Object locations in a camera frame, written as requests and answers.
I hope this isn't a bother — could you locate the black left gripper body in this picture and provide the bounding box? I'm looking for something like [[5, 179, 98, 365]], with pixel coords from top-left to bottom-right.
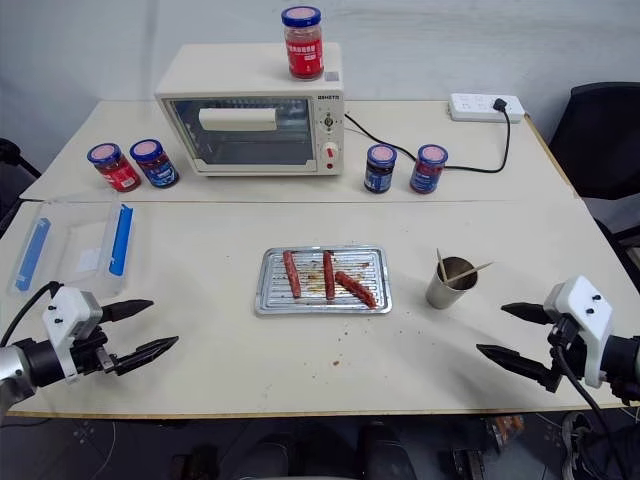
[[68, 303, 122, 377]]

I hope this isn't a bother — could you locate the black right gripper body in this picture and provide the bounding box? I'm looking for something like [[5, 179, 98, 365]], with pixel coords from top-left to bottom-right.
[[536, 312, 589, 395]]

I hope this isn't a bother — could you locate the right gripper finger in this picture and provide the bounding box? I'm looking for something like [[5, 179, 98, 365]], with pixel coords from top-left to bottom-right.
[[475, 342, 552, 387], [500, 300, 550, 325]]

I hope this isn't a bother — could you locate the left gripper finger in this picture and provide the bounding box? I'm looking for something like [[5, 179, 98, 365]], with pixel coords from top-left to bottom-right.
[[101, 298, 155, 324], [115, 335, 180, 378]]

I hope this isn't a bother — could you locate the steel cup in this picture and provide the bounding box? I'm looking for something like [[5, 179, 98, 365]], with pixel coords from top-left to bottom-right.
[[425, 255, 479, 310]]

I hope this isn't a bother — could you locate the clear box with blue clips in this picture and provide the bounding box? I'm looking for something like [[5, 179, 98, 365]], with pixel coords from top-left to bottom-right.
[[6, 196, 137, 297]]

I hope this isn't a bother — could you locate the dark shoe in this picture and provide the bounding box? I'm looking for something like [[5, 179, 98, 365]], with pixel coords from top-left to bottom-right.
[[558, 411, 640, 480]]

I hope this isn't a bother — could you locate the red sausage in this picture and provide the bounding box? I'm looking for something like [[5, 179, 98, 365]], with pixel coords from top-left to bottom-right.
[[321, 250, 337, 301], [334, 270, 378, 310], [282, 250, 303, 300]]

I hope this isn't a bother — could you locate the silver metal baking tray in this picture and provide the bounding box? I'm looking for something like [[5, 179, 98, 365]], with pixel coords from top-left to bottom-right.
[[253, 244, 394, 317]]

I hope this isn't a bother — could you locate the black chair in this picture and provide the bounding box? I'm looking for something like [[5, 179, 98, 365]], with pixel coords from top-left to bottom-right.
[[0, 136, 43, 239], [546, 81, 640, 202]]

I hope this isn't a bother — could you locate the blue label dark sauce jar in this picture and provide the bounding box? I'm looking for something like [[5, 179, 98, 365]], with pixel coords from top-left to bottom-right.
[[363, 143, 399, 196]]

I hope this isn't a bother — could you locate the white power strip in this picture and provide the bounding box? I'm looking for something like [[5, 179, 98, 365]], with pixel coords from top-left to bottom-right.
[[447, 92, 528, 124]]

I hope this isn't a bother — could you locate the cream toaster oven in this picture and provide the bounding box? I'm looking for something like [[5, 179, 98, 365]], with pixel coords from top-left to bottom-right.
[[153, 42, 347, 179]]

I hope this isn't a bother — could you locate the tall red label sauce jar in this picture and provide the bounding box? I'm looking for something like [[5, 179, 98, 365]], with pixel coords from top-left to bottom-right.
[[279, 5, 326, 82]]

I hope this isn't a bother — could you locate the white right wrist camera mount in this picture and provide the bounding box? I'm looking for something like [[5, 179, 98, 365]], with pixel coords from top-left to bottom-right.
[[543, 274, 614, 389]]

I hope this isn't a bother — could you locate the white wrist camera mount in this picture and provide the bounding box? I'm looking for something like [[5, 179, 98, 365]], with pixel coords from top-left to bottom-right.
[[543, 274, 614, 389], [41, 285, 104, 384]]

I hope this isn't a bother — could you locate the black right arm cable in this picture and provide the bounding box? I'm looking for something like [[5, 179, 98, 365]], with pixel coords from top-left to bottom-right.
[[548, 319, 640, 480]]

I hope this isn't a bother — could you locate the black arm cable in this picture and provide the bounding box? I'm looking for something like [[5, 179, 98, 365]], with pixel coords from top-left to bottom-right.
[[0, 280, 65, 347], [548, 319, 640, 480]]

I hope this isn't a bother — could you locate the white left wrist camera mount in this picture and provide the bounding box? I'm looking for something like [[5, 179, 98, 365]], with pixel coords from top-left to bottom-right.
[[41, 285, 104, 384]]

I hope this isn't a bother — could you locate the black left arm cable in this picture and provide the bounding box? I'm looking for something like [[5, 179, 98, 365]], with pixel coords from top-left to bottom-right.
[[0, 280, 65, 347]]

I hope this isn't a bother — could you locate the black oven power cable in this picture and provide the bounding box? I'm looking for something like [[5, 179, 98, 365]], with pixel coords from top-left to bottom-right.
[[343, 99, 513, 175]]

